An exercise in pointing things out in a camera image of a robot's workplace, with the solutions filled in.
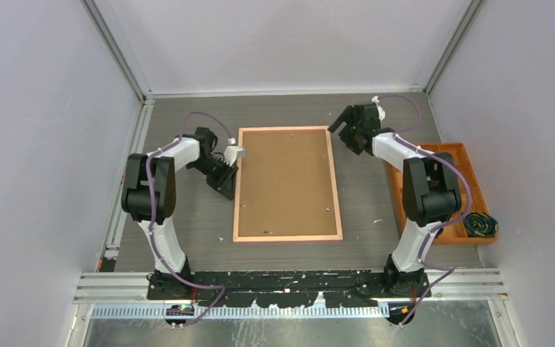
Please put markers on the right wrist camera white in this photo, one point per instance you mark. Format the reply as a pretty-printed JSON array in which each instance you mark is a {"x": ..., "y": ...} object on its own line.
[{"x": 381, "y": 112}]

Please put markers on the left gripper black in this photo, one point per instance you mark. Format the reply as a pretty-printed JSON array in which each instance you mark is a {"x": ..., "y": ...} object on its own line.
[{"x": 225, "y": 185}]

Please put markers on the blue yellow rolled item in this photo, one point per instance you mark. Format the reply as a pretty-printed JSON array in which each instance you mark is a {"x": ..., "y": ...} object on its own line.
[{"x": 480, "y": 224}]

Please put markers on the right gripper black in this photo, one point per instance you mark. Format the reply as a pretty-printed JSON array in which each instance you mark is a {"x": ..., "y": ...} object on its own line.
[{"x": 347, "y": 117}]

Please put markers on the brown backing board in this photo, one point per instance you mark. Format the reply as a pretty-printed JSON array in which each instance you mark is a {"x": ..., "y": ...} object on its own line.
[{"x": 287, "y": 182}]

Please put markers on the aluminium front rail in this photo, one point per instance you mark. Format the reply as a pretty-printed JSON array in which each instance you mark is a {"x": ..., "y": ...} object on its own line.
[{"x": 462, "y": 284}]

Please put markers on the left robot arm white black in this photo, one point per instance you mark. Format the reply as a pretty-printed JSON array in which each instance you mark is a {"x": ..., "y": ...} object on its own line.
[{"x": 149, "y": 197}]

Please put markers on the pink wooden picture frame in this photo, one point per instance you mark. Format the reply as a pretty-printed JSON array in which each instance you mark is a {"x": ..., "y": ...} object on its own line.
[{"x": 287, "y": 238}]

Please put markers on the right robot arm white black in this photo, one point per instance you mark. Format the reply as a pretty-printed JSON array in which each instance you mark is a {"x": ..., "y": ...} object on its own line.
[{"x": 430, "y": 187}]

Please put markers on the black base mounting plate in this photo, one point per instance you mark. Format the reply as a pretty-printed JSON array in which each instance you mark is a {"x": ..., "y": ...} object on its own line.
[{"x": 284, "y": 289}]

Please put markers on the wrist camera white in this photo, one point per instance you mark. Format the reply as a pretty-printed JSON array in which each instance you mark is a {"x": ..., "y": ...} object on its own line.
[
  {"x": 233, "y": 152},
  {"x": 381, "y": 112}
]

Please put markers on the orange compartment tray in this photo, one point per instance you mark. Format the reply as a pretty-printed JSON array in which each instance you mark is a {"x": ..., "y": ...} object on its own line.
[{"x": 456, "y": 234}]

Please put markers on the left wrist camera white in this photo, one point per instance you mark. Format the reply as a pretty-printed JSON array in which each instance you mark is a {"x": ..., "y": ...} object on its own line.
[{"x": 233, "y": 152}]

